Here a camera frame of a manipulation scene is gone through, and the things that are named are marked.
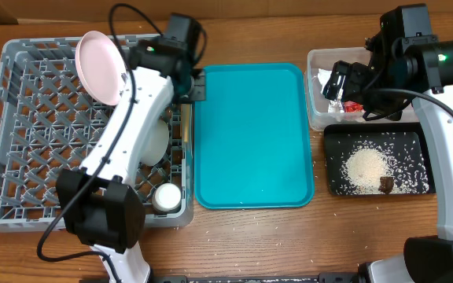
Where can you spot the pale green bowl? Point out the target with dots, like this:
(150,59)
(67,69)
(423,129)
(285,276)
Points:
(157,144)

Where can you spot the red snack wrapper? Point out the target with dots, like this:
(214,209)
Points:
(351,106)

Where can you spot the large white plate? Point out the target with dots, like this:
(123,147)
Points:
(100,68)

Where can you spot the teal plastic tray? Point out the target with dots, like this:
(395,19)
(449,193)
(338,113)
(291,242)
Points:
(251,138)

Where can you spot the black waste tray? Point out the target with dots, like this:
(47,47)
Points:
(336,149)

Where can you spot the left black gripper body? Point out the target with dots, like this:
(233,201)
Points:
(196,90)

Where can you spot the white napkin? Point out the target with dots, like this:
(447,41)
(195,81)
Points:
(331,89)

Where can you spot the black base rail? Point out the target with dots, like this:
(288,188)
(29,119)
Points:
(338,277)

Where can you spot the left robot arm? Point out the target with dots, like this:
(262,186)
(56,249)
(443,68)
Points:
(99,201)

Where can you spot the white paper cup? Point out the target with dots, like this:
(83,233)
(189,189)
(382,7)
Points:
(167,198)

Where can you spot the brown food chunk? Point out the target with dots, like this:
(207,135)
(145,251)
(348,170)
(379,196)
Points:
(386,184)

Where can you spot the grey dishwasher rack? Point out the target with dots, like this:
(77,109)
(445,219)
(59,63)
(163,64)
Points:
(48,123)

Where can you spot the pile of white rice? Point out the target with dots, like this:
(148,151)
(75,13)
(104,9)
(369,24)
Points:
(368,169)

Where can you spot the clear plastic bin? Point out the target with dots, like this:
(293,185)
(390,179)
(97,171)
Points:
(321,111)

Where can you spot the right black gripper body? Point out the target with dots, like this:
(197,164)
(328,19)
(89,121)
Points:
(339,81)

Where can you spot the wooden chopstick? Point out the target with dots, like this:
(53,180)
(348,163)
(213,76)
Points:
(186,115)

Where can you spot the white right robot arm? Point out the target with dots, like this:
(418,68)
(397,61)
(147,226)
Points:
(409,67)

